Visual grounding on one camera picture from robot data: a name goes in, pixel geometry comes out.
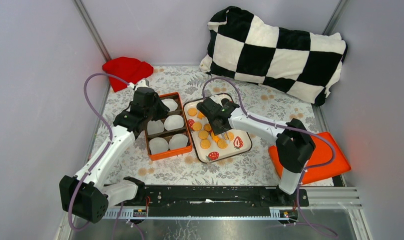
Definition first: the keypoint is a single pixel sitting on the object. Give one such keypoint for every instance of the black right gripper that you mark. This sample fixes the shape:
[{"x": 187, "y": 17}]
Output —
[{"x": 216, "y": 130}]

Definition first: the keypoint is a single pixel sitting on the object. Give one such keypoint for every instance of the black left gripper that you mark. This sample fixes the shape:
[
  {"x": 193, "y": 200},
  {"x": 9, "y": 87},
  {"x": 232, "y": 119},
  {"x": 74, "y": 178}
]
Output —
[{"x": 163, "y": 108}]

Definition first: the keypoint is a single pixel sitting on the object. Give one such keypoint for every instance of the orange fish cookie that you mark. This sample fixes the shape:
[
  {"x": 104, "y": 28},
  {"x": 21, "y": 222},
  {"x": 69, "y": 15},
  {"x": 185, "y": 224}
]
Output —
[
  {"x": 200, "y": 115},
  {"x": 214, "y": 137}
]

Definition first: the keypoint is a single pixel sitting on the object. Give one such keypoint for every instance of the white strawberry tray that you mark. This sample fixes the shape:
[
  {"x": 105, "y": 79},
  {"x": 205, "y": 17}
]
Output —
[{"x": 241, "y": 142}]

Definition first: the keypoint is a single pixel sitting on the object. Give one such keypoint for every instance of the round orange cookie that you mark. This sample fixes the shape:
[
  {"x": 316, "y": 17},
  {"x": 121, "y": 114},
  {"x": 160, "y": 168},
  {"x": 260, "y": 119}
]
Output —
[
  {"x": 205, "y": 144},
  {"x": 231, "y": 136},
  {"x": 197, "y": 126},
  {"x": 203, "y": 134},
  {"x": 207, "y": 127},
  {"x": 192, "y": 112}
]

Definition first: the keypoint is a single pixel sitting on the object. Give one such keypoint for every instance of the orange cookie tin box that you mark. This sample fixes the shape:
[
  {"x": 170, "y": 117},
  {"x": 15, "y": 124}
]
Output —
[{"x": 169, "y": 136}]

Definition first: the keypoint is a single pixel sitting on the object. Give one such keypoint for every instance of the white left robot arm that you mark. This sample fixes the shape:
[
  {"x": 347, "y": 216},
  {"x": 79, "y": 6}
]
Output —
[{"x": 85, "y": 194}]

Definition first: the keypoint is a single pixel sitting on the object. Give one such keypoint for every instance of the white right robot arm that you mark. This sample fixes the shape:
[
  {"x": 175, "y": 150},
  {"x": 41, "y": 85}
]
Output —
[{"x": 293, "y": 142}]

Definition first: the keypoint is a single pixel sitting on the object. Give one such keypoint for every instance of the floral table mat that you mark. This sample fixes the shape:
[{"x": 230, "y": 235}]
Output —
[{"x": 252, "y": 168}]

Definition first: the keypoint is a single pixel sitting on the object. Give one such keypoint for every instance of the red knit hat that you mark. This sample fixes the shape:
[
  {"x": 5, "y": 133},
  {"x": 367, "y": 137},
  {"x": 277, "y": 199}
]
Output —
[{"x": 129, "y": 69}]

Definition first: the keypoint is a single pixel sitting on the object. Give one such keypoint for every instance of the orange tin lid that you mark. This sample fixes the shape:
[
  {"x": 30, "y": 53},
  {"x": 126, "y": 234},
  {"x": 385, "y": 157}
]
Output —
[{"x": 321, "y": 154}]

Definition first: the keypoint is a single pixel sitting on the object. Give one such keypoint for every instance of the black white checkered pillow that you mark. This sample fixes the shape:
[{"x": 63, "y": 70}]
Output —
[{"x": 297, "y": 62}]

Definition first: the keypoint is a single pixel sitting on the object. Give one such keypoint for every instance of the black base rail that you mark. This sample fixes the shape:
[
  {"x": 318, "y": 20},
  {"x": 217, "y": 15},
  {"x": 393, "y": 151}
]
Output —
[{"x": 215, "y": 201}]

